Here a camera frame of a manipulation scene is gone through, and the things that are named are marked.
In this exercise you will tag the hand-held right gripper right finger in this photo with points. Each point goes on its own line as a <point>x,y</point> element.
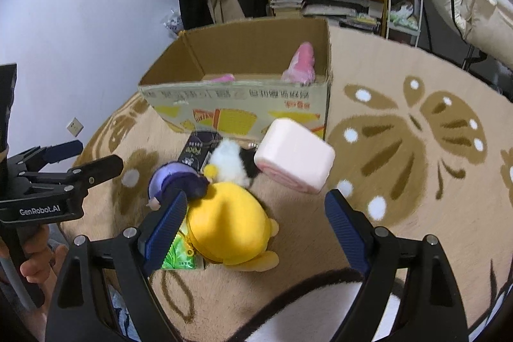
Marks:
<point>346,232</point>

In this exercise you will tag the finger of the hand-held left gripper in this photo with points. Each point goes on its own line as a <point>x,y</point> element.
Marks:
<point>100,169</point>
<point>64,150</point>

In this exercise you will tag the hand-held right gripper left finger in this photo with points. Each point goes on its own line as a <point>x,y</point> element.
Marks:
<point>166,232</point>

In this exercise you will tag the green tissue packet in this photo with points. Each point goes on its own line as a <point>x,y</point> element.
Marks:
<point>180,258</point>

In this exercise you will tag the purple haired plush doll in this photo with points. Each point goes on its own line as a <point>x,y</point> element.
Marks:
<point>176,181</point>

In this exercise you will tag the yellow plush toy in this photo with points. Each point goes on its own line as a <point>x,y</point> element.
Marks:
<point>228,221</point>

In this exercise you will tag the black tissue packet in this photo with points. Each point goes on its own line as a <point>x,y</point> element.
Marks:
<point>196,149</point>

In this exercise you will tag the white and black plush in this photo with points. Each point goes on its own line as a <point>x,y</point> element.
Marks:
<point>230,161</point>

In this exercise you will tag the printed cardboard box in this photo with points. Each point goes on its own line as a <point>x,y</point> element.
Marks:
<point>240,101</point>

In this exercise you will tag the pink plastic packet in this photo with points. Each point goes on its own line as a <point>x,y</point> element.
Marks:
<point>300,61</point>

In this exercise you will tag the light pink soft item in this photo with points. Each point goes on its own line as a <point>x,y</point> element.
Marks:
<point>220,78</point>

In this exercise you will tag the person's left hand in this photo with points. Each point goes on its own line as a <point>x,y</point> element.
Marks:
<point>38,258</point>

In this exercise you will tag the beige butterfly blanket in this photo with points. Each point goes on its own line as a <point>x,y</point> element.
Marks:
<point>400,205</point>

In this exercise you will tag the clear plastic bag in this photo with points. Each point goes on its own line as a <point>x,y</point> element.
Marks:
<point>173,23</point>

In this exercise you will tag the white and green bundle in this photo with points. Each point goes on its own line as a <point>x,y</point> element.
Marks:
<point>402,17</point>

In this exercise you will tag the stack of books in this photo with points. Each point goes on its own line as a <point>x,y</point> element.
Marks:
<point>320,7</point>

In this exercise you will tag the white metal cart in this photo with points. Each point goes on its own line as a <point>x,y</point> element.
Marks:
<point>419,5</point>

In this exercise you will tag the wall power socket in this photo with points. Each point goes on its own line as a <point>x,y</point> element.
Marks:
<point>74,127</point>

